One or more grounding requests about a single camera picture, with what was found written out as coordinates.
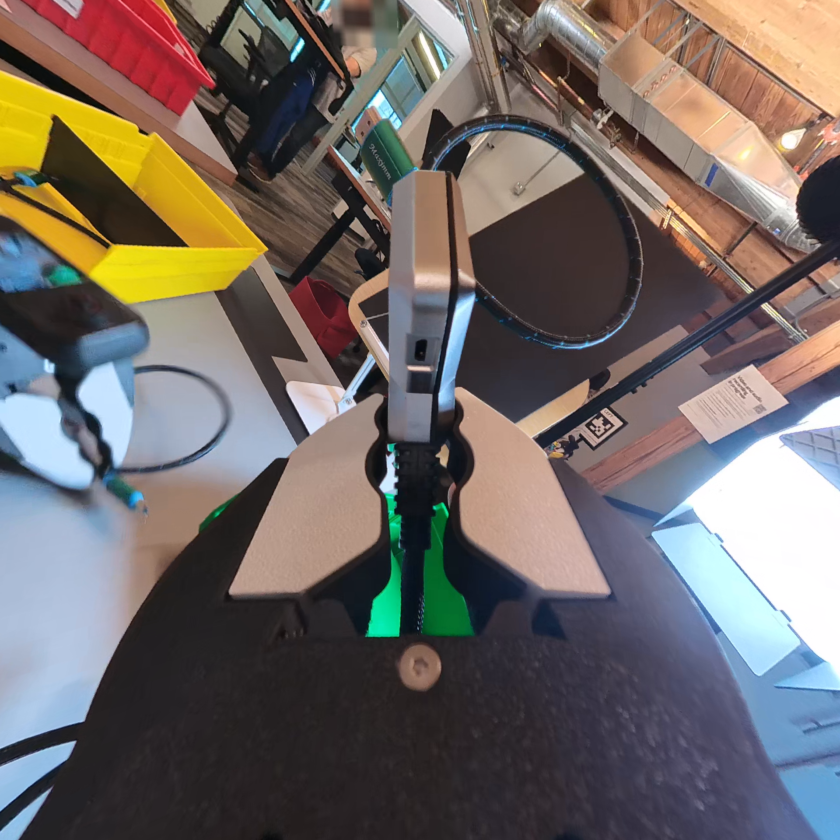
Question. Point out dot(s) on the black bin divider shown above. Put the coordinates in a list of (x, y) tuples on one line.
[(99, 197)]

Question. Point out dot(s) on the white paper sign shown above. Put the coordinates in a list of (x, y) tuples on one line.
[(733, 400)]

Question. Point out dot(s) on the black metal pole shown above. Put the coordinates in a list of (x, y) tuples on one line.
[(709, 322)]

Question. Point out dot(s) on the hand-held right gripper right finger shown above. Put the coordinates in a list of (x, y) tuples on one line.
[(525, 525)]

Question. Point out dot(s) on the wooden beam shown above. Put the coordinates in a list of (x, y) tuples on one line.
[(683, 433)]

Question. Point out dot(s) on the silver air duct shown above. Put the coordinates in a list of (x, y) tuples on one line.
[(670, 99)]

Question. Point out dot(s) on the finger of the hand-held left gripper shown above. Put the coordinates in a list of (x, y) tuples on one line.
[(112, 407), (33, 433)]

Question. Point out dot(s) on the green banner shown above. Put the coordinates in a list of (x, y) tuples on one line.
[(385, 160)]

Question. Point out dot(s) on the bright white panel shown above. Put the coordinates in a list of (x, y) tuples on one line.
[(761, 551)]

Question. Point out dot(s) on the yellow plastic bin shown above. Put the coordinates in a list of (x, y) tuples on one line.
[(171, 263)]

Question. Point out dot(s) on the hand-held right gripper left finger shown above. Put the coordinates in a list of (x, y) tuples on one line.
[(322, 525)]

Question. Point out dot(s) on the grey hdmi hub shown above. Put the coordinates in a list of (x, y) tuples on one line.
[(427, 302)]

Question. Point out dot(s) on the green plastic bin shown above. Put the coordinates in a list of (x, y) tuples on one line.
[(391, 584)]

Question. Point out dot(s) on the red plastic bin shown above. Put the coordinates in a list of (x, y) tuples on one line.
[(125, 40)]

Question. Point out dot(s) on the red bag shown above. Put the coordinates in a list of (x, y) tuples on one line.
[(322, 315)]

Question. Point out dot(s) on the black white marker sign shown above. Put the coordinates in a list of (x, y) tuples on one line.
[(601, 427)]

